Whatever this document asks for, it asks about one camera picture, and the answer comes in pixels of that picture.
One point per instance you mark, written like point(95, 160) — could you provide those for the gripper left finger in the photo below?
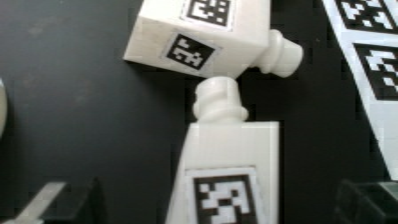
point(64, 205)

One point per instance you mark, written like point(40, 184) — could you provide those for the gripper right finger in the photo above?
point(367, 203)

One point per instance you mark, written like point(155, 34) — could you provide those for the white round stool seat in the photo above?
point(2, 107)

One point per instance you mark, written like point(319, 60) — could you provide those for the white marker sheet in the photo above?
point(365, 26)

